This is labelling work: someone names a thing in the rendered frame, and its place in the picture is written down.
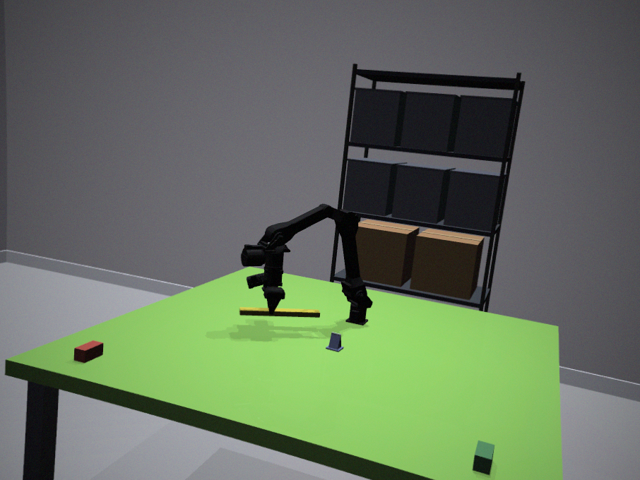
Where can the red rectangular block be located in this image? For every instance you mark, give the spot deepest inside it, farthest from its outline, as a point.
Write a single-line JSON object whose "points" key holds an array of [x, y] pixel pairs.
{"points": [[88, 351]]}

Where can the yellow long bar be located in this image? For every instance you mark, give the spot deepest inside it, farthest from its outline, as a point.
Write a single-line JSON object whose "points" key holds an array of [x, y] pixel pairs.
{"points": [[291, 312]]}

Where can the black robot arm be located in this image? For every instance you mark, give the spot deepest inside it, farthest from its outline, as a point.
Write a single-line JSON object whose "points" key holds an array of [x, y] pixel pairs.
{"points": [[279, 234]]}

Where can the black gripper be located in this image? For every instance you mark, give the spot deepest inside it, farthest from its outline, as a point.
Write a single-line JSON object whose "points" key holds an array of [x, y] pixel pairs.
{"points": [[274, 291]]}

